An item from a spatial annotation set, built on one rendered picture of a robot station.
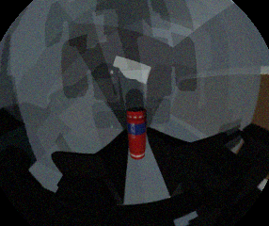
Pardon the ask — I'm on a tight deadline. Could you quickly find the red cylinder with blue band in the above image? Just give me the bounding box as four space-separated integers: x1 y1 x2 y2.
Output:
127 108 146 159

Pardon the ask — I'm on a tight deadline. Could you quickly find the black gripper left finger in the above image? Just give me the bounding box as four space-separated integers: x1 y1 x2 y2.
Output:
51 129 130 204

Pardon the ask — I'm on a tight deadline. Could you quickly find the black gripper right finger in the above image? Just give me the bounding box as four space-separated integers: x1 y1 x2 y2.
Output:
146 127 228 197

